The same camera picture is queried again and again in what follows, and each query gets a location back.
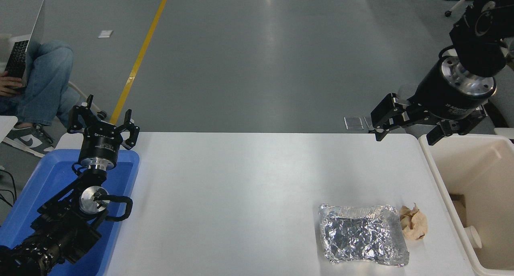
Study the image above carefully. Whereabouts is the small white side table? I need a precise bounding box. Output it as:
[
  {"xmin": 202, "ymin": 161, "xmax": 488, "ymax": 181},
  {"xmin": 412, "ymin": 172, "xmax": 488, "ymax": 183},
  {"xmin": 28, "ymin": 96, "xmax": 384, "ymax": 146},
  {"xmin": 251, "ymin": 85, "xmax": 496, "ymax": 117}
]
[{"xmin": 0, "ymin": 116, "xmax": 18, "ymax": 144}]

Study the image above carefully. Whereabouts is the white chair leg with caster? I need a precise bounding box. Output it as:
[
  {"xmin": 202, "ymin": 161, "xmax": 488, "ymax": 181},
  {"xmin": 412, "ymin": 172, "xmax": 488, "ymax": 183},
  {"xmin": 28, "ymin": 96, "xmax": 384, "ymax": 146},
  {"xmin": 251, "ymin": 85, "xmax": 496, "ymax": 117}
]
[{"xmin": 67, "ymin": 81, "xmax": 108, "ymax": 120}]

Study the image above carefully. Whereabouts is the thin black cable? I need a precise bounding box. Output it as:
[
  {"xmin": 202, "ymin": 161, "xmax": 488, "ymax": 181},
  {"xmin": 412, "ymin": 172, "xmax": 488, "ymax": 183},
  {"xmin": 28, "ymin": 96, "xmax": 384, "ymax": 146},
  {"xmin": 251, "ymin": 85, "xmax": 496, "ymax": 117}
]
[{"xmin": 0, "ymin": 167, "xmax": 17, "ymax": 207}]

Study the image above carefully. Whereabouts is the person's hand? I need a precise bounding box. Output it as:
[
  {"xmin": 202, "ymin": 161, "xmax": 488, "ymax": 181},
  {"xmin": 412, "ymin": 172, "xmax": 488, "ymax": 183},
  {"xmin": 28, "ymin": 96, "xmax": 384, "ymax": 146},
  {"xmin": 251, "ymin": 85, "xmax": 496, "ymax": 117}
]
[{"xmin": 0, "ymin": 76, "xmax": 24, "ymax": 97}]

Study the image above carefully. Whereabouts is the silver foil tray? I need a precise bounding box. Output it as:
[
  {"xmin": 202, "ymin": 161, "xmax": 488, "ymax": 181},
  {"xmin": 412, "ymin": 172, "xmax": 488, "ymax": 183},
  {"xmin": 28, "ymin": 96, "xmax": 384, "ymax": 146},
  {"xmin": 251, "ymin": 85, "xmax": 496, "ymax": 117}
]
[{"xmin": 319, "ymin": 203, "xmax": 410, "ymax": 267}]

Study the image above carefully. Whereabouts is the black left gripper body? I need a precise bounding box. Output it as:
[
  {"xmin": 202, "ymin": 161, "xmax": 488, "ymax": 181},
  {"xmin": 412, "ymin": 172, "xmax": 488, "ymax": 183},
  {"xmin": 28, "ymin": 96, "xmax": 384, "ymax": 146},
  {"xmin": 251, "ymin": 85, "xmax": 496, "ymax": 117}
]
[{"xmin": 78, "ymin": 123, "xmax": 124, "ymax": 162}]

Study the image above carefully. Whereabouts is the crumpled tan paper ball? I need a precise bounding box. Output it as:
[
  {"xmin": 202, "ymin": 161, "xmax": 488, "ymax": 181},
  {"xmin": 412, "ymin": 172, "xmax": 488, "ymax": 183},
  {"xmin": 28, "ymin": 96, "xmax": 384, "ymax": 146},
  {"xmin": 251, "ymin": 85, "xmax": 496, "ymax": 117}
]
[{"xmin": 399, "ymin": 204, "xmax": 428, "ymax": 241}]

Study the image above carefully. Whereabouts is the large pale plastic bin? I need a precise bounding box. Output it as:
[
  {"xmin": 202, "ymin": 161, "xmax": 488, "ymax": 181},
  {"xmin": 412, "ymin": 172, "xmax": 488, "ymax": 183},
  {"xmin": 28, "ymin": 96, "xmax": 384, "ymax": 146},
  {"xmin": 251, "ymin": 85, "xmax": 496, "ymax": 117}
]
[{"xmin": 418, "ymin": 133, "xmax": 514, "ymax": 276}]

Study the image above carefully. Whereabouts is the seated person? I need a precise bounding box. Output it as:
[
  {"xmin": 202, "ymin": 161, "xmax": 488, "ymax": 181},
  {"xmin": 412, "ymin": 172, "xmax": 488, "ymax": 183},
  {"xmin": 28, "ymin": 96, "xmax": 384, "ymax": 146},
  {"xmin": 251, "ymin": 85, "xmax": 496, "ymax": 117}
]
[{"xmin": 0, "ymin": 40, "xmax": 81, "ymax": 158}]

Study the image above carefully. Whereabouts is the silver laptop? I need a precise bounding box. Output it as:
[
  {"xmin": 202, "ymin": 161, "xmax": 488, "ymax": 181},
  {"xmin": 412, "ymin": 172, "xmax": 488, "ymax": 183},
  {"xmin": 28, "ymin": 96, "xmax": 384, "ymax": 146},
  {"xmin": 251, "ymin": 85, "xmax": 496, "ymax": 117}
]
[{"xmin": 4, "ymin": 0, "xmax": 46, "ymax": 88}]

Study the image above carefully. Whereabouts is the blue plastic tray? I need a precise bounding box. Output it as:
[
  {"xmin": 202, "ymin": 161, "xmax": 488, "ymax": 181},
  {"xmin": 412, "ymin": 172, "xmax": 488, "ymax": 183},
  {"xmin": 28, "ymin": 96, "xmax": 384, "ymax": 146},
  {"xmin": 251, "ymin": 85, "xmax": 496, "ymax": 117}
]
[{"xmin": 0, "ymin": 149, "xmax": 140, "ymax": 276}]

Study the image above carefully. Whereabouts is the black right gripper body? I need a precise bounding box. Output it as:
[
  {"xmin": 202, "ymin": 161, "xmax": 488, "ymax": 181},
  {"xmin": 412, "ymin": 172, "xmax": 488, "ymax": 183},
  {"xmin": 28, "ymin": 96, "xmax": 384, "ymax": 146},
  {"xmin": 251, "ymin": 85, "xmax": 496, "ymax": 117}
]
[{"xmin": 409, "ymin": 62, "xmax": 489, "ymax": 121}]

